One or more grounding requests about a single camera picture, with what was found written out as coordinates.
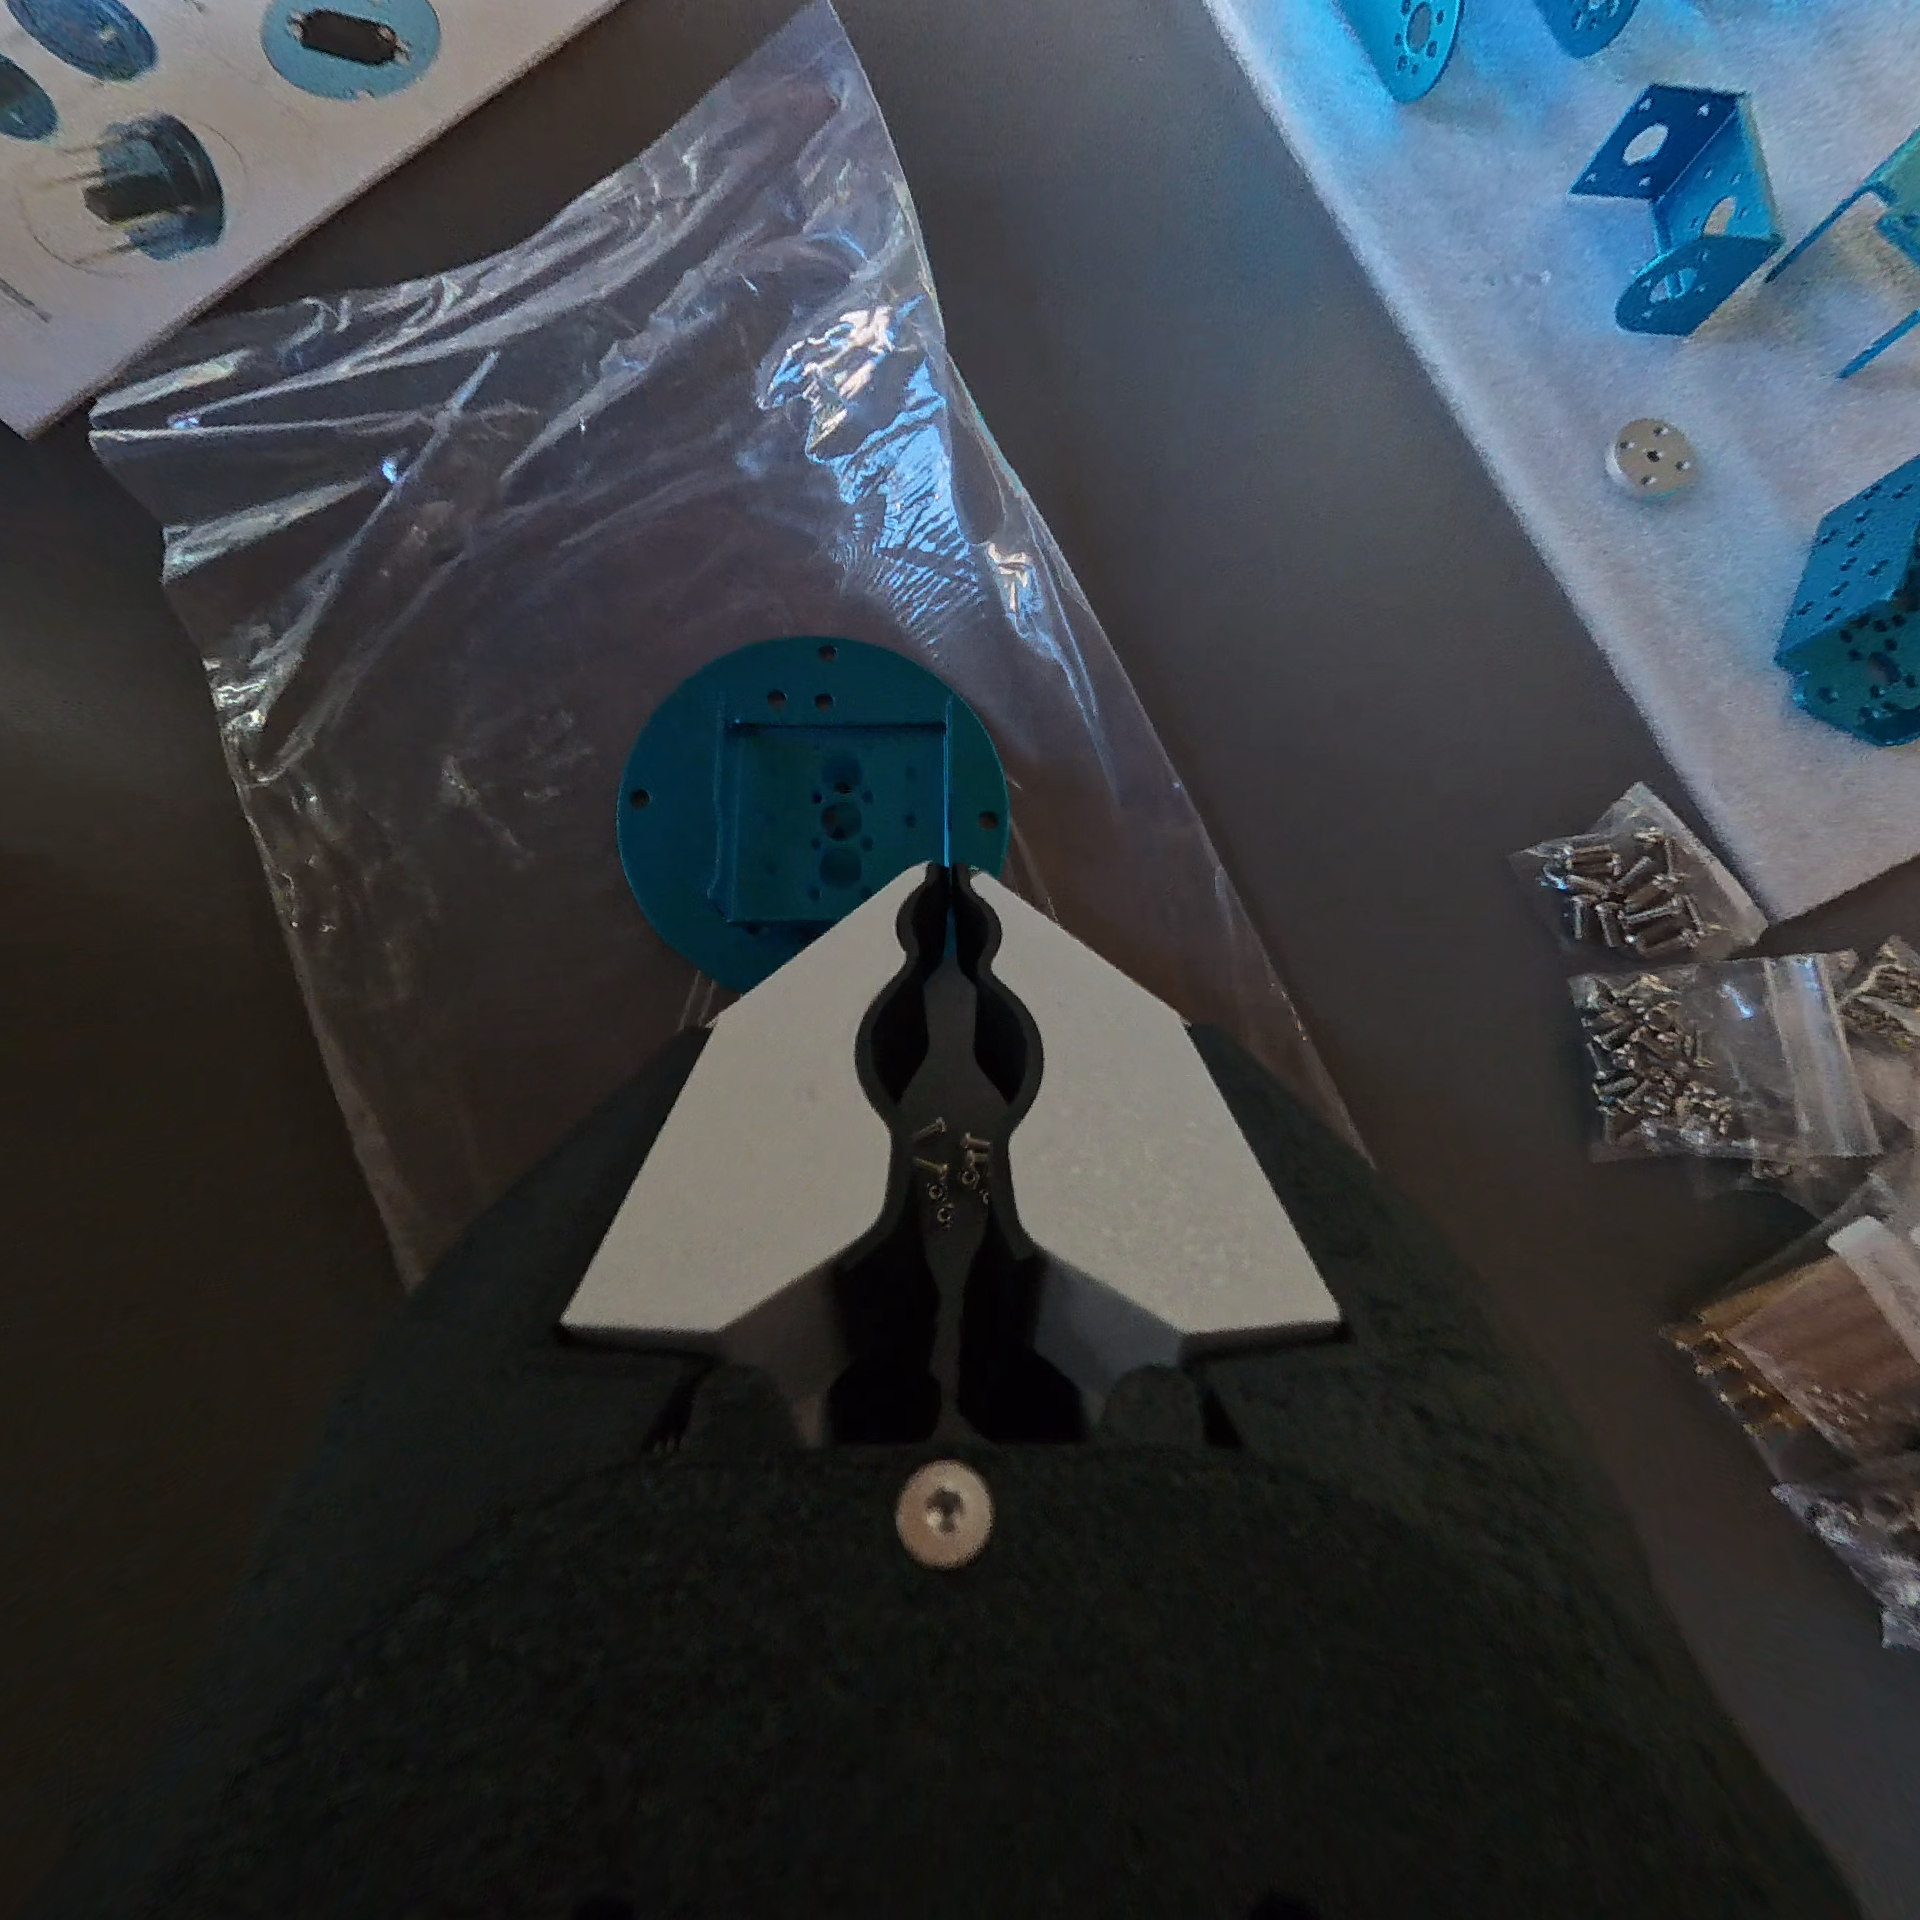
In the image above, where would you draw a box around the small blue U bracket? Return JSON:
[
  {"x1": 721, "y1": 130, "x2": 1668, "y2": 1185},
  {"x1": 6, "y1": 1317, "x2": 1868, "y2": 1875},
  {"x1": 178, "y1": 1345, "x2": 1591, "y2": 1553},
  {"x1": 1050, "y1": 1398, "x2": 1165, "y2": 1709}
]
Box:
[{"x1": 1569, "y1": 85, "x2": 1788, "y2": 337}]

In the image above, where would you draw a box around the small bag of screws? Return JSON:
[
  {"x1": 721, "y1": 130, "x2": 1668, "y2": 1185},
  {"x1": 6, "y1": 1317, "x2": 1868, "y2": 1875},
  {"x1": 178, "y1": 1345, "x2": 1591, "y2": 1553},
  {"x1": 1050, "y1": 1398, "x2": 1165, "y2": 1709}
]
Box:
[
  {"x1": 1773, "y1": 1478, "x2": 1920, "y2": 1654},
  {"x1": 1838, "y1": 937, "x2": 1920, "y2": 1051},
  {"x1": 1568, "y1": 951, "x2": 1882, "y2": 1162},
  {"x1": 1510, "y1": 784, "x2": 1768, "y2": 962}
]

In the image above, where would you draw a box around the blue square metal bracket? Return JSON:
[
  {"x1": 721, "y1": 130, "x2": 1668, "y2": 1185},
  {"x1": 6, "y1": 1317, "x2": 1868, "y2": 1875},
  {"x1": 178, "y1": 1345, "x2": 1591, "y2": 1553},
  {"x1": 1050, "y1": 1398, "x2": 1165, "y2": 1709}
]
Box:
[{"x1": 717, "y1": 718, "x2": 961, "y2": 939}]

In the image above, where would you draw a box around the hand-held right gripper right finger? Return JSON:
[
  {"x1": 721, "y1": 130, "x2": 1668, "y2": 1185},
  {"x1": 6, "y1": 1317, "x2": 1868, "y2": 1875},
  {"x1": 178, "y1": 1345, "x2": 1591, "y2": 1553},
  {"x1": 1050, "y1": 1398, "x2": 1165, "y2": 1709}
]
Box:
[{"x1": 951, "y1": 865, "x2": 1342, "y2": 1446}]

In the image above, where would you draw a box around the pile of small screws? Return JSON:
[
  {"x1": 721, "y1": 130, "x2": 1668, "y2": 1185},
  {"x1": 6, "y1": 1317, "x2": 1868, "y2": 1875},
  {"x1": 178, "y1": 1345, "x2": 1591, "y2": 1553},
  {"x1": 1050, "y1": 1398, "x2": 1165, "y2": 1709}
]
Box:
[{"x1": 909, "y1": 1112, "x2": 998, "y2": 1225}]

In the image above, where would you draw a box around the blue perforated box bracket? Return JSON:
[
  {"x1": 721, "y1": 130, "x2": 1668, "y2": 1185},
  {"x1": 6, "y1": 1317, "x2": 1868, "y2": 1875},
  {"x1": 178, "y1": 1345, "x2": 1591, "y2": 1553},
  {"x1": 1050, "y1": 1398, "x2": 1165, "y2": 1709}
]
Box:
[{"x1": 1773, "y1": 456, "x2": 1920, "y2": 752}]

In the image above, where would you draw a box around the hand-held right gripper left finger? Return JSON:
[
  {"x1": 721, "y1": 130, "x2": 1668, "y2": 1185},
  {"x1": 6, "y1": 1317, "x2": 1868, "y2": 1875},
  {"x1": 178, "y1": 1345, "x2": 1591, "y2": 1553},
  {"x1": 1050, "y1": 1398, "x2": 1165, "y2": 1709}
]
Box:
[{"x1": 560, "y1": 865, "x2": 952, "y2": 1446}]

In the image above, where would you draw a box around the dark grey desk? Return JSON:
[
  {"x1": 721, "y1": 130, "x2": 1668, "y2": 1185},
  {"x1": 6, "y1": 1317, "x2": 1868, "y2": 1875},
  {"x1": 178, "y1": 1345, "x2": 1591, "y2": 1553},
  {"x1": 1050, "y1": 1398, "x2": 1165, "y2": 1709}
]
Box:
[{"x1": 0, "y1": 0, "x2": 1920, "y2": 1920}]

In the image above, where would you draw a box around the clear plastic bag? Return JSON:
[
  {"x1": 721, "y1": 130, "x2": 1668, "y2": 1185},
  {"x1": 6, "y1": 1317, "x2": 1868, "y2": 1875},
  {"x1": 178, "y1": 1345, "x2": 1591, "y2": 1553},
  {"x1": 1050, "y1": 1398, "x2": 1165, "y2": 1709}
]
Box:
[{"x1": 87, "y1": 0, "x2": 1373, "y2": 1293}]

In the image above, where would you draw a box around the white foam sheet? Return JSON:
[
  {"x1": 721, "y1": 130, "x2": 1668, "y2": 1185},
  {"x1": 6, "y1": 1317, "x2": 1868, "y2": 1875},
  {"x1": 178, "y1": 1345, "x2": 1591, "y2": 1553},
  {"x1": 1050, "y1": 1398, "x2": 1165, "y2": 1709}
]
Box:
[{"x1": 1207, "y1": 0, "x2": 1920, "y2": 921}]

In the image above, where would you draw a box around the blue round metal plate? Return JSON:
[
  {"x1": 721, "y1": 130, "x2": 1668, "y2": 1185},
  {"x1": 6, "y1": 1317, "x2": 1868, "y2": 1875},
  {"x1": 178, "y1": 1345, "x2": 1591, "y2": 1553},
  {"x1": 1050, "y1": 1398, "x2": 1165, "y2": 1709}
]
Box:
[{"x1": 616, "y1": 638, "x2": 1010, "y2": 995}]

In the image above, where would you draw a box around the bag of brass standoffs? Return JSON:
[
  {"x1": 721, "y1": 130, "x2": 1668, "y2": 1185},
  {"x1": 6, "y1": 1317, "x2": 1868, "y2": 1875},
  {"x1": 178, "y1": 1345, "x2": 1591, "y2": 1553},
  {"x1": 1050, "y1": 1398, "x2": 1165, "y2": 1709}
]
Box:
[{"x1": 1662, "y1": 1177, "x2": 1920, "y2": 1489}]

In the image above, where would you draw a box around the long blue angled bracket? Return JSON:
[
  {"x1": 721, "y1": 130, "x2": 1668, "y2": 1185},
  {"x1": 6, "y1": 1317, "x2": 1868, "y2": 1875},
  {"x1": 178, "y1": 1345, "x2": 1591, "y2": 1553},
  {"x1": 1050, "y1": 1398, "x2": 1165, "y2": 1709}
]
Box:
[{"x1": 1754, "y1": 129, "x2": 1920, "y2": 378}]

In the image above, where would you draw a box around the silver round metal disc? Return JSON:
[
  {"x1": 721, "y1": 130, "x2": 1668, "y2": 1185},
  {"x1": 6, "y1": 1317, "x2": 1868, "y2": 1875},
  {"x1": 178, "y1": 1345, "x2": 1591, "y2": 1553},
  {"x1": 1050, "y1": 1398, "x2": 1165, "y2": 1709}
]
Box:
[{"x1": 1607, "y1": 421, "x2": 1704, "y2": 502}]

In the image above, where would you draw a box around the printed instruction sheet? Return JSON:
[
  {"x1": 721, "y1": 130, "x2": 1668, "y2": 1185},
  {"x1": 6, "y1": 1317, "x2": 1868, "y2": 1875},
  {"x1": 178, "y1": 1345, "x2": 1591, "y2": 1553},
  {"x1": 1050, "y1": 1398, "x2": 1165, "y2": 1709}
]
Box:
[{"x1": 0, "y1": 0, "x2": 640, "y2": 442}]

